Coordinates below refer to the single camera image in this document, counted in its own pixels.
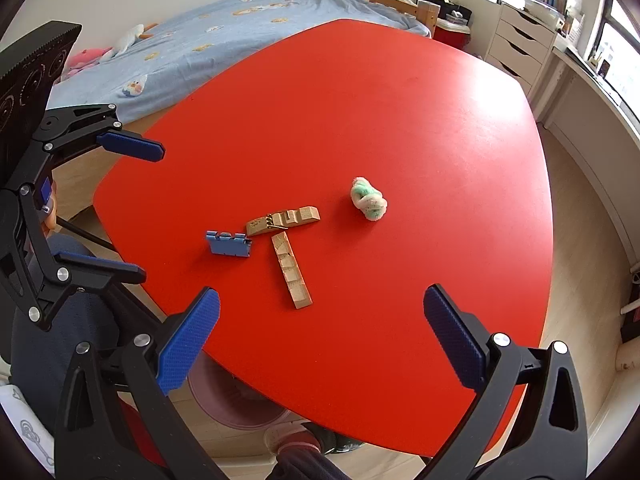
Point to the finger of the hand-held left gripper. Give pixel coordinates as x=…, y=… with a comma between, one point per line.
x=110, y=272
x=132, y=146

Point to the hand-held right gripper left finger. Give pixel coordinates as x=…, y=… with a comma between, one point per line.
x=187, y=340

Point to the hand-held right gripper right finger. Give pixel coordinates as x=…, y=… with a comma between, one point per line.
x=452, y=340

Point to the pink round bin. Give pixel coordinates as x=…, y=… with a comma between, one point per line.
x=225, y=405

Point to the blue plastic comb piece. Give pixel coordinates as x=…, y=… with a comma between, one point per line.
x=227, y=246

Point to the plain notched wooden block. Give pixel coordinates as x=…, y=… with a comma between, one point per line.
x=290, y=270

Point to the green and white yarn ball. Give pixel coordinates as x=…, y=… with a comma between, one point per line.
x=369, y=200

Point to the wooden block with metal spring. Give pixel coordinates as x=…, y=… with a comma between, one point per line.
x=300, y=216

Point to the pink plush toy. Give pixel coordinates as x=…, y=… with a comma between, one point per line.
x=85, y=57

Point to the white goose plush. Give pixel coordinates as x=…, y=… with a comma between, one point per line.
x=127, y=37

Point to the grey slipper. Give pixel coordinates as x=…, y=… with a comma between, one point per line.
x=300, y=437

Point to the bed with blue sheet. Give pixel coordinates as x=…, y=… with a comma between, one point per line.
x=225, y=25

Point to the person's right leg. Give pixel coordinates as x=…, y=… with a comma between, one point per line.
x=310, y=465

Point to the white printed cloth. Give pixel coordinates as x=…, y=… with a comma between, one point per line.
x=25, y=430

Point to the red table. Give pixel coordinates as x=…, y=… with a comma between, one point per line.
x=375, y=110

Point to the white desk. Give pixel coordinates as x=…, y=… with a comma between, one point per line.
x=590, y=90

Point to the red storage box white lid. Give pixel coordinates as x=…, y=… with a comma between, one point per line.
x=450, y=37

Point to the white drawer cabinet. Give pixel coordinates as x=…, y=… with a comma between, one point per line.
x=515, y=40

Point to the black box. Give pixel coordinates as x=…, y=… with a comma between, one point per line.
x=457, y=12

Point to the white printer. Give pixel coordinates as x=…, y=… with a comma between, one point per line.
x=542, y=12

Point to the window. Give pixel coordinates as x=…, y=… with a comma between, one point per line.
x=620, y=35

